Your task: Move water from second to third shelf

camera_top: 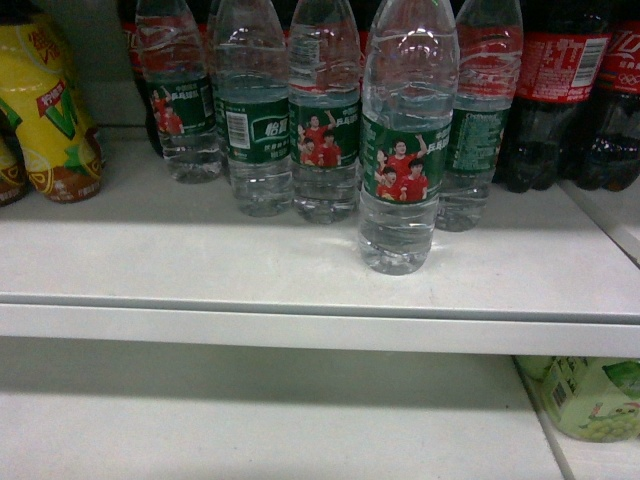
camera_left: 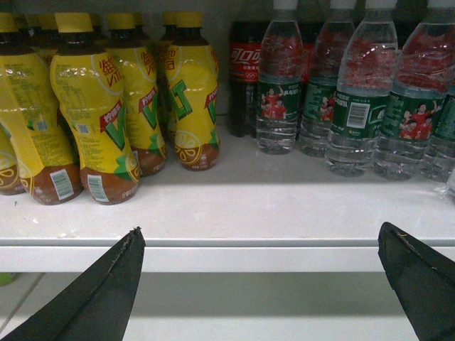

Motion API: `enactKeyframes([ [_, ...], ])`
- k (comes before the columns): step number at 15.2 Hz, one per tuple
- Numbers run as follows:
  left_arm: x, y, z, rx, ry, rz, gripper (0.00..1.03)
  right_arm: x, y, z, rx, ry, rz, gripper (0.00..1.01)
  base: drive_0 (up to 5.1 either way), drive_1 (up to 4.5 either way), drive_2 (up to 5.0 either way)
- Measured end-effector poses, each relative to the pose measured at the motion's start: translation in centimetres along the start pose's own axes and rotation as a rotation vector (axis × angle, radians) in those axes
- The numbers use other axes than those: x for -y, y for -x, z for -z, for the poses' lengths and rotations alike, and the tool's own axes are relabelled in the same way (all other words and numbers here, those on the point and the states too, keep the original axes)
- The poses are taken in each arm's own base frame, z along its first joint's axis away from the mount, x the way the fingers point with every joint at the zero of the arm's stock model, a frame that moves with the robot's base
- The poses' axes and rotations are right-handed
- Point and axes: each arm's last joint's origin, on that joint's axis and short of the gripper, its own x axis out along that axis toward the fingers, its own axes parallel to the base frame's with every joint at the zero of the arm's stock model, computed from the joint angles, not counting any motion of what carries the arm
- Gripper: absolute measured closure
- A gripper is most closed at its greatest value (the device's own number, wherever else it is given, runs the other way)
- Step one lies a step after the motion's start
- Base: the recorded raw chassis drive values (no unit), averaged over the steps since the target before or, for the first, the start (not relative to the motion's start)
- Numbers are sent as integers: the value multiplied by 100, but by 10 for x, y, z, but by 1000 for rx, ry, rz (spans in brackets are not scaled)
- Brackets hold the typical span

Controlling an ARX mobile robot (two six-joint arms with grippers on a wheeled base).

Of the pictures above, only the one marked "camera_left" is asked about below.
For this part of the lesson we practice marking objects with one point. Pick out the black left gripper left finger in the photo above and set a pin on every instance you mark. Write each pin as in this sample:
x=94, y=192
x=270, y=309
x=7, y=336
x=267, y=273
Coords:
x=97, y=305

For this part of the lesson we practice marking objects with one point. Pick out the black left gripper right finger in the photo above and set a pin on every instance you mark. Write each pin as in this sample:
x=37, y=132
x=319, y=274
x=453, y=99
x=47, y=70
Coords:
x=423, y=280

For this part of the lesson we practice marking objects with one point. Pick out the green object lower shelf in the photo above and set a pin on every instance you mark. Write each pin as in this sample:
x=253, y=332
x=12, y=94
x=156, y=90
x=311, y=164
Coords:
x=7, y=278

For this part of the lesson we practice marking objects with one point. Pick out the water bottle green label edge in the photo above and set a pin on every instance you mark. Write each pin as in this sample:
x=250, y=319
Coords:
x=438, y=161

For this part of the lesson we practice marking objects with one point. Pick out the white metal shelf board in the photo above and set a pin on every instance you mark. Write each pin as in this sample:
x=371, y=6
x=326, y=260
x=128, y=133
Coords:
x=250, y=213

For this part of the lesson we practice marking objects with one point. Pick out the water bottle barcode label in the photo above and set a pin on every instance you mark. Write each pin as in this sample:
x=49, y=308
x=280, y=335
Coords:
x=364, y=82

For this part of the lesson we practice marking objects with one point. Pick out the yellow lemon tea bottle left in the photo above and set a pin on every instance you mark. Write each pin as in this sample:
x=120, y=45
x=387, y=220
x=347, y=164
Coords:
x=47, y=166

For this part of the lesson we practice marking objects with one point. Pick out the yellow lemon tea bottle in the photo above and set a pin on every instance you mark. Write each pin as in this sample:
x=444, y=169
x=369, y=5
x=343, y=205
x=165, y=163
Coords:
x=141, y=92
x=90, y=90
x=47, y=166
x=191, y=69

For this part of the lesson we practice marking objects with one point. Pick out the yellow lemon tea bottle edge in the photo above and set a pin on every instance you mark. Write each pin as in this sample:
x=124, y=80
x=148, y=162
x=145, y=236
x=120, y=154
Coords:
x=10, y=181

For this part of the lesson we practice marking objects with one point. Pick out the yellow lemon tea bottle middle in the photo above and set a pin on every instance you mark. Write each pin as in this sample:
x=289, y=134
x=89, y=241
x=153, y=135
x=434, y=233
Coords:
x=141, y=92

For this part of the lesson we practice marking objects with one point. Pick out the yellow lemon tea bottle front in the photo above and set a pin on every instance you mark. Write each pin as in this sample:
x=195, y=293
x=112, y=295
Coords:
x=90, y=90

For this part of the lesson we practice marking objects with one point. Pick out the yellow lemon tea bottle right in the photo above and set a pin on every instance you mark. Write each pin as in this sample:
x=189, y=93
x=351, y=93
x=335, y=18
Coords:
x=191, y=69

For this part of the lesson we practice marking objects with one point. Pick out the dark cola bottle red label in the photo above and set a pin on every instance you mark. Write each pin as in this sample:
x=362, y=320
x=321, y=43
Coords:
x=245, y=39

